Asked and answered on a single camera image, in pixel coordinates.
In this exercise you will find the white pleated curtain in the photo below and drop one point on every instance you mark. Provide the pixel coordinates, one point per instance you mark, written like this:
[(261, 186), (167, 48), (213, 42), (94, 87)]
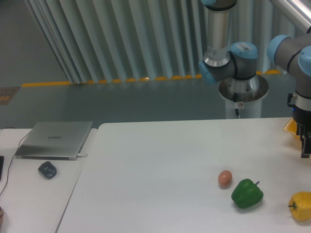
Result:
[(119, 40)]

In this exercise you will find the silver closed laptop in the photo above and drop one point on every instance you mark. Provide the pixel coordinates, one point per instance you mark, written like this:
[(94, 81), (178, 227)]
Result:
[(58, 140)]

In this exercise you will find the silver aluminium frame bar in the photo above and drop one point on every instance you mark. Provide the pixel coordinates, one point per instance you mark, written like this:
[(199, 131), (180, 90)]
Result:
[(298, 12)]

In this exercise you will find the yellow bell pepper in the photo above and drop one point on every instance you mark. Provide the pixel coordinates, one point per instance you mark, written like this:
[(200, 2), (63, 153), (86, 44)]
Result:
[(300, 206)]

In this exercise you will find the black phone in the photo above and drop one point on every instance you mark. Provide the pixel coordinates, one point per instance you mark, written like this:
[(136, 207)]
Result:
[(1, 165)]

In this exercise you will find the black computer mouse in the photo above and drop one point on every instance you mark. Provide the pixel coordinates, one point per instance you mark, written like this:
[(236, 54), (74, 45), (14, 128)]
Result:
[(48, 170)]

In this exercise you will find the brown egg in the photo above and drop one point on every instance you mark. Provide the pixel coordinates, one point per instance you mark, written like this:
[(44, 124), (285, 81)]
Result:
[(225, 178)]

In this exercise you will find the yellow basket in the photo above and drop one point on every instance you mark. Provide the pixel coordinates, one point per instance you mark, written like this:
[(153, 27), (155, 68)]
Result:
[(291, 128)]

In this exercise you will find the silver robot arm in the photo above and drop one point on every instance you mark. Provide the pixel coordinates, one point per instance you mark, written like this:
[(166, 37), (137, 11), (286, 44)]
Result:
[(235, 66)]

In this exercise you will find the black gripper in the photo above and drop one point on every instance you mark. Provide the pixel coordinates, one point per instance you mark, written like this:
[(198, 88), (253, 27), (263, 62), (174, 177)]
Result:
[(303, 121)]

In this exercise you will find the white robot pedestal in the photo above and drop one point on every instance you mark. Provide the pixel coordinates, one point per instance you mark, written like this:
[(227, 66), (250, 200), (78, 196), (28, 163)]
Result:
[(243, 102)]

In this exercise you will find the green bell pepper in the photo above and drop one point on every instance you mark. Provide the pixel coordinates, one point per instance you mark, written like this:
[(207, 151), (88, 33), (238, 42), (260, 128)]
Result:
[(246, 194)]

